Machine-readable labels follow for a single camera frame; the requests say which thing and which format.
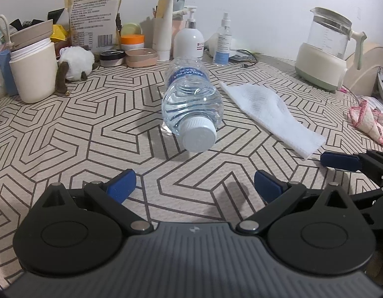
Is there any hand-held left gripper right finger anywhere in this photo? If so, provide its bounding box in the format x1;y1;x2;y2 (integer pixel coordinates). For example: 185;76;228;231
236;170;356;236

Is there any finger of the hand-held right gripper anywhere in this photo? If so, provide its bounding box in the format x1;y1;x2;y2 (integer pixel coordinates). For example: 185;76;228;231
321;149;383;187
349;184;383;233

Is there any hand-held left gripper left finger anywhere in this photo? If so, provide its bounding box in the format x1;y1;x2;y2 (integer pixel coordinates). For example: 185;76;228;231
32;169;154;235

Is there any white textured wipe cloth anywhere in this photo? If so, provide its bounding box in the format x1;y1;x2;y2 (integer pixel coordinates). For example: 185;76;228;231
219;81;328;159

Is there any clear plastic water bottle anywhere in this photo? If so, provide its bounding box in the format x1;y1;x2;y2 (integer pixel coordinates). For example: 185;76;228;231
161;56;224;153

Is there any blue container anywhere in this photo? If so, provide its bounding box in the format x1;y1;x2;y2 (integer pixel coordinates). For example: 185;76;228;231
0;50;20;97

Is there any pink-edged white cloth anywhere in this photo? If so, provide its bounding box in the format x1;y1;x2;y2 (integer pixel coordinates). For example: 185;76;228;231
348;98;383;149

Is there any glass electric kettle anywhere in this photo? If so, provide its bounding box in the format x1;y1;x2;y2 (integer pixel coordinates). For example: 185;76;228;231
295;7;367;93

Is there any beige round appliance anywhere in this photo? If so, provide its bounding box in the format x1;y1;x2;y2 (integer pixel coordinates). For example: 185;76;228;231
343;42;383;97

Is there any black round jar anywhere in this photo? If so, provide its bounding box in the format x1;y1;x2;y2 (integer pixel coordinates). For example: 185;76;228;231
100;50;125;67

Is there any pink oval case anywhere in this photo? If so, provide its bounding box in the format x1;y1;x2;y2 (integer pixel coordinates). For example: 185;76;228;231
125;48;158;68

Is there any white plush sheep toy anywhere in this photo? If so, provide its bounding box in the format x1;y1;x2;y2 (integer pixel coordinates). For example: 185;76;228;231
56;46;96;97

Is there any white cylindrical cup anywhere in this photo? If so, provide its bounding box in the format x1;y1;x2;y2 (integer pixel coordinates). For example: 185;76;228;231
9;39;58;104

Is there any clear spray bottle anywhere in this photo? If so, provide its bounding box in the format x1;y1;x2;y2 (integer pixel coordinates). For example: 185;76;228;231
213;12;233;66

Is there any orange lid jar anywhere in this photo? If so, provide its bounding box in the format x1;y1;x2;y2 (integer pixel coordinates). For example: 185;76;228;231
121;34;145;51

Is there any white rounded device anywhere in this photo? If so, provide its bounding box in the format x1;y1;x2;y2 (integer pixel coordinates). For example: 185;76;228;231
205;33;238;58

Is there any green lid jar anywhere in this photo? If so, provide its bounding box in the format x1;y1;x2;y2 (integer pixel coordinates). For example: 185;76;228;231
121;23;143;37

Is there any white pump bottle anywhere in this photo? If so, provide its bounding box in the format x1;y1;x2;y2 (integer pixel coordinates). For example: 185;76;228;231
174;5;205;59

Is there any white cream tube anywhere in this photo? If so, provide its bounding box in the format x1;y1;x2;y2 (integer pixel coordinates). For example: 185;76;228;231
152;0;174;61

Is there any yellow packet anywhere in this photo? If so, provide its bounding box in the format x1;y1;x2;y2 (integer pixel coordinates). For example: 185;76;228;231
50;24;70;42

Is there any pink holder cup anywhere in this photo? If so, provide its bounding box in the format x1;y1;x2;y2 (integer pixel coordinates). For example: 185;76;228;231
171;17;187;38

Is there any beige folding bowl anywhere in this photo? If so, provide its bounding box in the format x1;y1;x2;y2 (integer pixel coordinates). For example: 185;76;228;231
10;19;54;50

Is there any brown food bag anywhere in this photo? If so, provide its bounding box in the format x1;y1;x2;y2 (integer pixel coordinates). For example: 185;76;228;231
63;0;130;52

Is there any black cable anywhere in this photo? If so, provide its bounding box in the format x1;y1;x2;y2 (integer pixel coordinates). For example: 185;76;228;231
230;49;258;68

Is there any white loop strap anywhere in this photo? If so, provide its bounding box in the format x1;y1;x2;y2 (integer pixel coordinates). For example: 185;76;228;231
0;15;15;52

